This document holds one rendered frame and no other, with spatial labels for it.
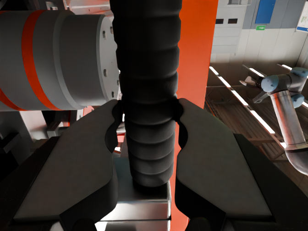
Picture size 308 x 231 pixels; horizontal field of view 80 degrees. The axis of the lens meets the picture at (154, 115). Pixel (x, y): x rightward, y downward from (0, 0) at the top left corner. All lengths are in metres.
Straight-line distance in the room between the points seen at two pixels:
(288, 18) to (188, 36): 15.42
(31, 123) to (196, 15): 0.59
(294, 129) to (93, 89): 0.92
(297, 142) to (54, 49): 0.97
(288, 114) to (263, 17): 14.24
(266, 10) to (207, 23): 14.46
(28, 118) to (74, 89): 0.14
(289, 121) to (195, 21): 0.61
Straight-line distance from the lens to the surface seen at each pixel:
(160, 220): 0.17
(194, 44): 0.74
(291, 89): 1.15
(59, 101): 0.27
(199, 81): 0.78
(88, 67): 0.24
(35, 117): 0.39
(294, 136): 1.03
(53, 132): 0.41
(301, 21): 10.23
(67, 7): 0.58
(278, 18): 15.75
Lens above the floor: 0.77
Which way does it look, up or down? 31 degrees up
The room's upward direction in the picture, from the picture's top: 179 degrees clockwise
